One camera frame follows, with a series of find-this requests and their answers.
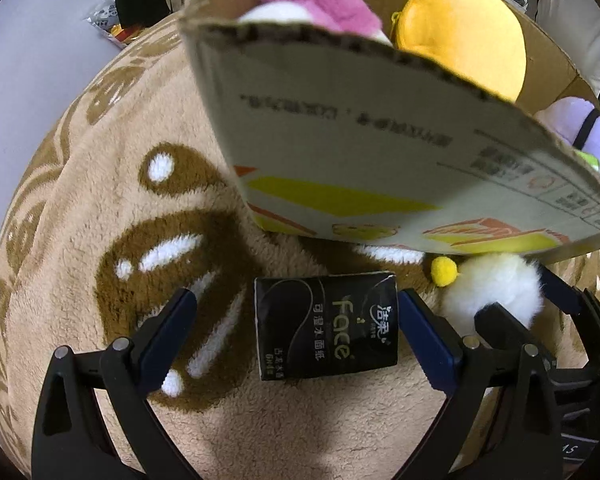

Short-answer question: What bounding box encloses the yellow plush toy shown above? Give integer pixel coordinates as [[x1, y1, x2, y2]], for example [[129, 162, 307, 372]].
[[391, 0, 527, 102]]

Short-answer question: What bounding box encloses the open cardboard box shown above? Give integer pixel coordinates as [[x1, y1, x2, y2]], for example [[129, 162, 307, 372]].
[[178, 0, 600, 261]]

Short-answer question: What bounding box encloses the black face tissue pack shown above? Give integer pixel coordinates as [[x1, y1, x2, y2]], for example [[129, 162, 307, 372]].
[[254, 272, 399, 380]]

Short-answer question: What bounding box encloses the white black fluffy pompom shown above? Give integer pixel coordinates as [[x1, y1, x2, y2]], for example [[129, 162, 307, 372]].
[[430, 254, 543, 336]]

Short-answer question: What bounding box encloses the purple haired plush doll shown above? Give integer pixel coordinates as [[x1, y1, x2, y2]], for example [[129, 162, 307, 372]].
[[534, 96, 600, 172]]

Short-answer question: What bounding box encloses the beige patterned plush rug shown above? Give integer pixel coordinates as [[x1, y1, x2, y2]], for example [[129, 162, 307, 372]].
[[0, 8, 600, 480]]

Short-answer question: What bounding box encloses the plastic bag with toys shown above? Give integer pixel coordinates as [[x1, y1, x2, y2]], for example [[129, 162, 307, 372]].
[[83, 0, 144, 49]]

